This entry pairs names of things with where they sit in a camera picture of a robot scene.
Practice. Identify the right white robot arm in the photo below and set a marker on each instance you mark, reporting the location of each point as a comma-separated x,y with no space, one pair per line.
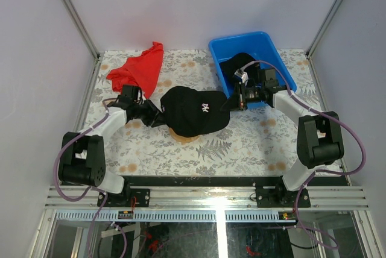
319,139

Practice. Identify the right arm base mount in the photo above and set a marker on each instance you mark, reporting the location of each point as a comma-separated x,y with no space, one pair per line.
277,196

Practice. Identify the left aluminium frame post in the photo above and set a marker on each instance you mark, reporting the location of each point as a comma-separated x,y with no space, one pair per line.
79,25

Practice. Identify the red cloth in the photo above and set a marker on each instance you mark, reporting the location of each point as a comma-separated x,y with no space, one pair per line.
142,71

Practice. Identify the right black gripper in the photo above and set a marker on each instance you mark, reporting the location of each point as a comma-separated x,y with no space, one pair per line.
237,100

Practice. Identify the wooden hat stand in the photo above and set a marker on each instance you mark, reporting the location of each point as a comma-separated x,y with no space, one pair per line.
182,139

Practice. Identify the aluminium frame post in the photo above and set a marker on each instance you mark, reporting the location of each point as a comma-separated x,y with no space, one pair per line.
79,25
323,28

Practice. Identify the blue plastic bin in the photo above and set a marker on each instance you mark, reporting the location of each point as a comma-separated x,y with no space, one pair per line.
262,47

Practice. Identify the black cap pink logo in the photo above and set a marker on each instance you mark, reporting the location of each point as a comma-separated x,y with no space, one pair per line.
189,112

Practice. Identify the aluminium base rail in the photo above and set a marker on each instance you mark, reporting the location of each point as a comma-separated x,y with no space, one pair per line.
322,198

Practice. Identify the floral table mat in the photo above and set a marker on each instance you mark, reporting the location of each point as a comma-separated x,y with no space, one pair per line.
257,142

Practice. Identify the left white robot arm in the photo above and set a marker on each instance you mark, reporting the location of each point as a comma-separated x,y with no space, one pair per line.
81,159

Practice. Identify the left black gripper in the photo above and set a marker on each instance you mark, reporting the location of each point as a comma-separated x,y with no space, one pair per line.
155,113

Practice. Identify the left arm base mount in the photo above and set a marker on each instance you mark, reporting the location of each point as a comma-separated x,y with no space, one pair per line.
132,197

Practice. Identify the right aluminium frame post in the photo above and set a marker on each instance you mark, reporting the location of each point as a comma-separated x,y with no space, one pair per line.
323,28

